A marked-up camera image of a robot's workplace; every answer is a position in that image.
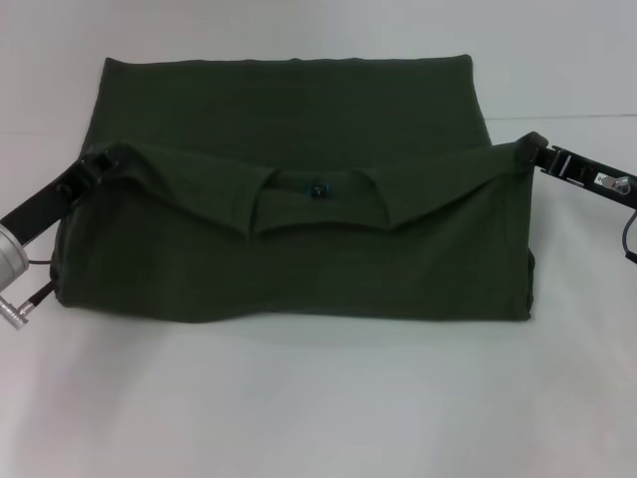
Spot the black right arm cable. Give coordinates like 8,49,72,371
623,208,637,264

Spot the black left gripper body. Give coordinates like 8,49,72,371
0,158,94,246

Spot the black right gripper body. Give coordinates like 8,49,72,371
534,142,637,209

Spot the dark green FREE t-shirt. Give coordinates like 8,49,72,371
52,53,541,325

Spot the dark red left arm cable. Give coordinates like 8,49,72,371
17,256,57,306

